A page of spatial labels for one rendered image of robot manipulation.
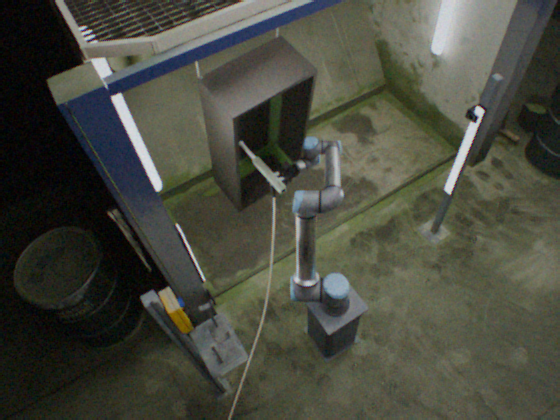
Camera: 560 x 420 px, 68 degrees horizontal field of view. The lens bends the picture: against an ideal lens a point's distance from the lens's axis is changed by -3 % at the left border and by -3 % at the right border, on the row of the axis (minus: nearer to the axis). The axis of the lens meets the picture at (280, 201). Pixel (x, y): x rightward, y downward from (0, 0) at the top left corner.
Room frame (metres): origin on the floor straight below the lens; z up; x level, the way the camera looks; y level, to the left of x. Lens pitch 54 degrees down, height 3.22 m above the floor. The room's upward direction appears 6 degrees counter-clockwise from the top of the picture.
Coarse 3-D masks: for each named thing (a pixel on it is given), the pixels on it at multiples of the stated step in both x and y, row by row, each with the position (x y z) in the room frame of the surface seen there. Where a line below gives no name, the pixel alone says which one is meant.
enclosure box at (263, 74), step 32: (224, 64) 2.11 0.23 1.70; (256, 64) 2.11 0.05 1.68; (288, 64) 2.10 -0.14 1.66; (224, 96) 1.88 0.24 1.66; (256, 96) 1.87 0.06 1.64; (288, 96) 2.32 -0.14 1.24; (224, 128) 1.85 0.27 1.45; (256, 128) 2.39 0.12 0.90; (288, 128) 2.34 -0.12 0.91; (224, 160) 1.96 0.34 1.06; (288, 160) 2.37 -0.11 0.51; (224, 192) 2.10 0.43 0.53; (256, 192) 2.11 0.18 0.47
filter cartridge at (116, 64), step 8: (96, 0) 2.74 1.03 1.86; (88, 8) 2.78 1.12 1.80; (104, 8) 2.76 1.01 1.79; (96, 16) 2.76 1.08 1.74; (112, 16) 2.74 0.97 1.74; (128, 16) 2.80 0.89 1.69; (120, 24) 2.77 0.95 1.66; (120, 32) 2.76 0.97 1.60; (136, 32) 2.83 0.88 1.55; (120, 56) 2.75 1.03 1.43; (128, 56) 2.76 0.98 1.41; (136, 56) 2.78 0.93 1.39; (144, 56) 2.82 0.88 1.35; (112, 64) 2.78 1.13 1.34; (120, 64) 2.75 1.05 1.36; (128, 64) 2.76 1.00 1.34
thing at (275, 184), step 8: (240, 144) 1.97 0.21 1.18; (248, 152) 1.90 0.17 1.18; (256, 160) 1.81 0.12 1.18; (264, 168) 1.74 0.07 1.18; (264, 176) 1.71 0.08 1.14; (272, 176) 1.68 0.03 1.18; (272, 184) 1.64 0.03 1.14; (280, 184) 1.60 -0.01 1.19; (272, 192) 1.66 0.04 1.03; (280, 192) 1.57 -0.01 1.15
